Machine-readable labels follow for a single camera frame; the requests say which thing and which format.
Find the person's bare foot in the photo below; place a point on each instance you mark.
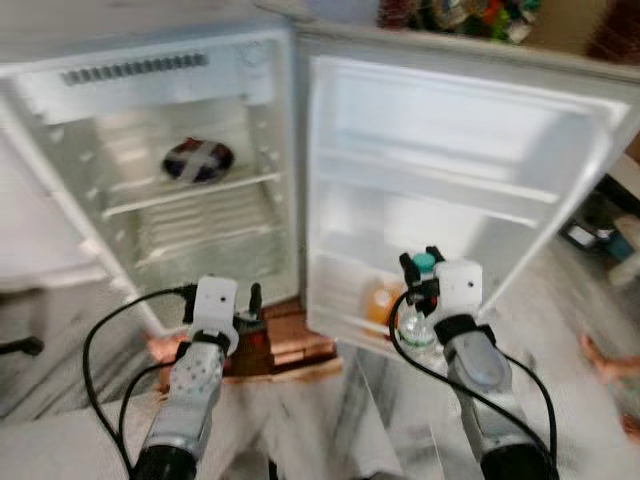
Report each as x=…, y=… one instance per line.
x=630, y=428
x=605, y=360

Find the white fridge door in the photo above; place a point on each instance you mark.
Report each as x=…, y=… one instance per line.
x=450, y=130

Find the clear bottle with teal cap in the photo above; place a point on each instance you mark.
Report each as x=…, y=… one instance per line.
x=415, y=328

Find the white mini fridge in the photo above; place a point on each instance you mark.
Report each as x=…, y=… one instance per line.
x=150, y=70

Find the orange juice bottle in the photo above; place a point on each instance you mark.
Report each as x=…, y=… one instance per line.
x=382, y=303

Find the white fridge shelf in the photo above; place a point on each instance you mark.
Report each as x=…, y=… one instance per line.
x=190, y=193

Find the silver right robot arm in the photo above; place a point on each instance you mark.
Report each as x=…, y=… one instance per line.
x=480, y=370

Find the black plastic case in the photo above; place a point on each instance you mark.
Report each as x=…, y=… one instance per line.
x=600, y=215

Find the reddish brown woven basket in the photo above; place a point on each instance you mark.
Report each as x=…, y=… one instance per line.
x=615, y=30

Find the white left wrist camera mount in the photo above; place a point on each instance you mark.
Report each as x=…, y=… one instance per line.
x=215, y=305

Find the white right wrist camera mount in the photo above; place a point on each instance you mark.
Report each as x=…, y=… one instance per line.
x=460, y=290

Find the round dark tin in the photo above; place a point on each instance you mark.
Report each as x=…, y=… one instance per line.
x=198, y=160

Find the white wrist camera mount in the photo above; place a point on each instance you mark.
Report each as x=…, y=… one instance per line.
x=215, y=305
x=460, y=290

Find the colourful toy pile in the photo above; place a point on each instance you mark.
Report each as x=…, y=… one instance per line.
x=460, y=15

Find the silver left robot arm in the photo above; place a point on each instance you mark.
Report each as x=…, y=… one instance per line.
x=190, y=390

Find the small black plug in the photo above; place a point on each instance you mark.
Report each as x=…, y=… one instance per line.
x=22, y=347

